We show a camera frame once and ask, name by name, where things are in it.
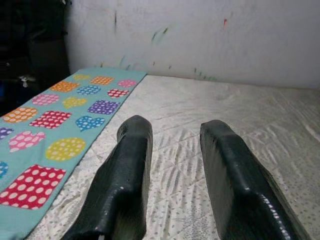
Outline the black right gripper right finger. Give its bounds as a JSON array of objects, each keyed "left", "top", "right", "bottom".
[{"left": 199, "top": 119, "right": 311, "bottom": 240}]

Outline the black bag with buckle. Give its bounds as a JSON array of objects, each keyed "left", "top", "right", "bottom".
[{"left": 0, "top": 39, "right": 72, "bottom": 117}]

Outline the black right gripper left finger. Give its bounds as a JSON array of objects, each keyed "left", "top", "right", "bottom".
[{"left": 62, "top": 114, "right": 154, "bottom": 240}]

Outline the teal patchwork blanket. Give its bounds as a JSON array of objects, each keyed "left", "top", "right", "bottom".
[{"left": 0, "top": 66, "right": 148, "bottom": 240}]

